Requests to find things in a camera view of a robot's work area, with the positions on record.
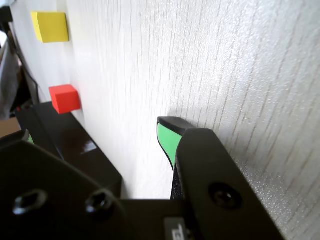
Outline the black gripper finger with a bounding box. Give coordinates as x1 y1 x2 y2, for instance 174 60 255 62
0 129 131 240
156 116 286 240

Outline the yellow wooden cube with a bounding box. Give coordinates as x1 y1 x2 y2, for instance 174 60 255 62
31 11 70 44

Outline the large brown cardboard box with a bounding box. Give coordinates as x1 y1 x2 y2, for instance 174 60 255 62
0 117 21 138

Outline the red wooden cube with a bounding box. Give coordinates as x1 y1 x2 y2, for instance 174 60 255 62
48 84 81 115

